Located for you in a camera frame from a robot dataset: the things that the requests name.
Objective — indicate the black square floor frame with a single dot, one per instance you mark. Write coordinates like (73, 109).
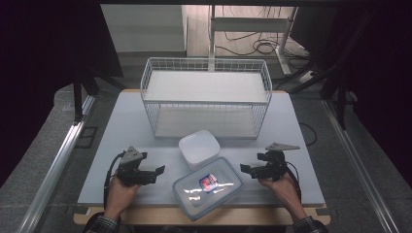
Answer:
(87, 137)

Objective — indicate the person's right hand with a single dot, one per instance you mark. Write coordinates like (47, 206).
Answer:
(283, 191)

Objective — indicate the clear lid with blue seal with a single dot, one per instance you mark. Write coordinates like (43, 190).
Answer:
(223, 176)

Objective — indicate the dark curtain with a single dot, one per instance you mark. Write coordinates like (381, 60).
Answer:
(32, 64)
(385, 81)

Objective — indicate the white square plastic container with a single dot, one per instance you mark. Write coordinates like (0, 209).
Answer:
(198, 147)

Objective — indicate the black metal stand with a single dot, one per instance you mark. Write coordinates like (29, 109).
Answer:
(77, 97)
(340, 97)

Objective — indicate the white cabinet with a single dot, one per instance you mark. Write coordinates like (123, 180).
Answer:
(142, 29)

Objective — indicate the person's left hand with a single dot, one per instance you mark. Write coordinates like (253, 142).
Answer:
(118, 194)

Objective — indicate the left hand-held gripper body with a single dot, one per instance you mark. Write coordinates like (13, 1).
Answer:
(131, 155)

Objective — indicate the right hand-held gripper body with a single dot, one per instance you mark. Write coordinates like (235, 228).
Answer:
(275, 161)

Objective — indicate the white desk frame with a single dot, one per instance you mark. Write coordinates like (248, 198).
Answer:
(249, 24)

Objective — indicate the aluminium rail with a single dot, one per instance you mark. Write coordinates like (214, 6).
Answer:
(353, 155)
(55, 168)

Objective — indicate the white power strip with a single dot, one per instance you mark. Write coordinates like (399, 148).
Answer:
(307, 76)

